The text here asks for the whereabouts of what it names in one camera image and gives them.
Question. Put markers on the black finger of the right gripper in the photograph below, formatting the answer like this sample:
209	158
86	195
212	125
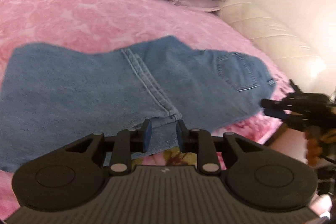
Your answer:
276	114
273	104

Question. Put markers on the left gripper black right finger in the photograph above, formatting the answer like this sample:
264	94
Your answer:
206	147

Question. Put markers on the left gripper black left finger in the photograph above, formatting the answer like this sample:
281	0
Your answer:
114	152

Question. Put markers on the blue denim jeans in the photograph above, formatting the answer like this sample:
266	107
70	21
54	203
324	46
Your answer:
52	96

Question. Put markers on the cream quilted headboard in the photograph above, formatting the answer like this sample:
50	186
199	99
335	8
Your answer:
297	59

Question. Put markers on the pale pink pillow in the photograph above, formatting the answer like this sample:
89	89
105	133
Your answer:
199	5

